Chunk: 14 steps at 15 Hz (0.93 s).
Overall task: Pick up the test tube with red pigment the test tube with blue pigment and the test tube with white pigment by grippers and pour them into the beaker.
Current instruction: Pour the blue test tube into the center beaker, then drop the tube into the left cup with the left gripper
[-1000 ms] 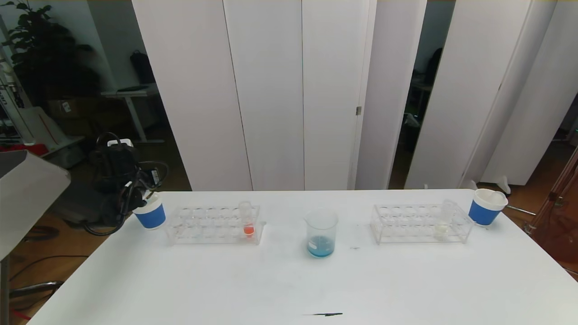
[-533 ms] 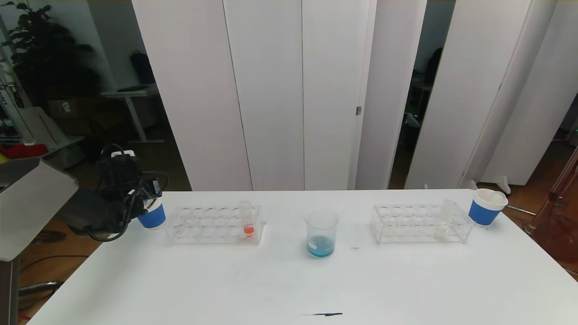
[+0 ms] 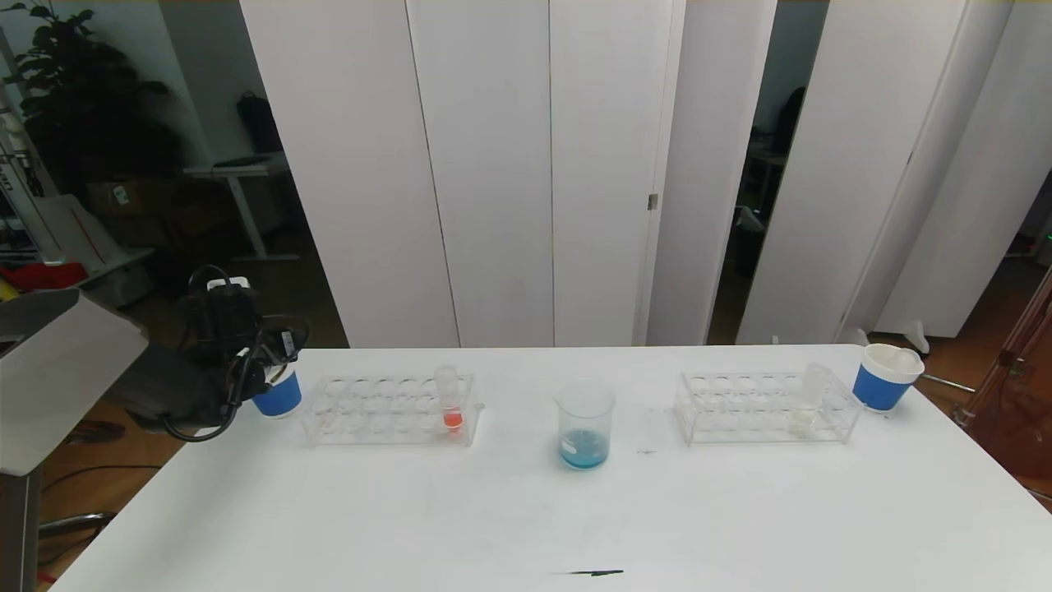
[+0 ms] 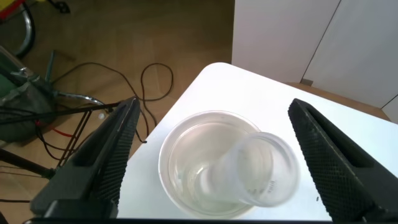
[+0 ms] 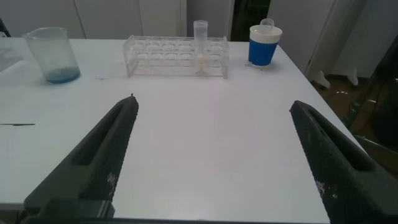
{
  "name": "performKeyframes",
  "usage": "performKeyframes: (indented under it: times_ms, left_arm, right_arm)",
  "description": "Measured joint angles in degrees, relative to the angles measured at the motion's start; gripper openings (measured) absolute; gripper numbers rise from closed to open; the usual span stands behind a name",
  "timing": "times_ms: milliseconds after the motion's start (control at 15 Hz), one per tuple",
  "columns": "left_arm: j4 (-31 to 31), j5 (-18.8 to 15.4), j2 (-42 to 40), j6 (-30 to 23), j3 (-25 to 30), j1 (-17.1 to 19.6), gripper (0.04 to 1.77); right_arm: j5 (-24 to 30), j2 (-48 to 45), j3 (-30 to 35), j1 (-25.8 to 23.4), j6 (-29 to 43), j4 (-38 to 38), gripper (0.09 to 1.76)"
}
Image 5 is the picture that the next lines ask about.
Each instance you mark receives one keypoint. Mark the test tube with yellow pigment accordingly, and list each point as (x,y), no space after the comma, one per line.
(200,40)

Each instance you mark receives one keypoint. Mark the white partition foot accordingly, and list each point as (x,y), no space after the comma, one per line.
(320,79)
(353,76)

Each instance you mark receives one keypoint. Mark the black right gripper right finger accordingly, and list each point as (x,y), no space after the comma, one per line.
(345,177)

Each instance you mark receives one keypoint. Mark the clear acrylic test tube rack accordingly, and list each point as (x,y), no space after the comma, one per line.
(168,59)

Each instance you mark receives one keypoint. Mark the blue white paper cup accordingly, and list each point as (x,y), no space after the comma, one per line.
(262,51)

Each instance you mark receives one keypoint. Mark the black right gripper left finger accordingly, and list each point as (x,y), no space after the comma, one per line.
(93,168)

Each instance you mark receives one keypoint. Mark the clear plastic beaker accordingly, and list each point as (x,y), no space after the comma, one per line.
(56,62)

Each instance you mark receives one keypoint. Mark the test tube with red pigment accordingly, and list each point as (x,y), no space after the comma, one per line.
(267,22)

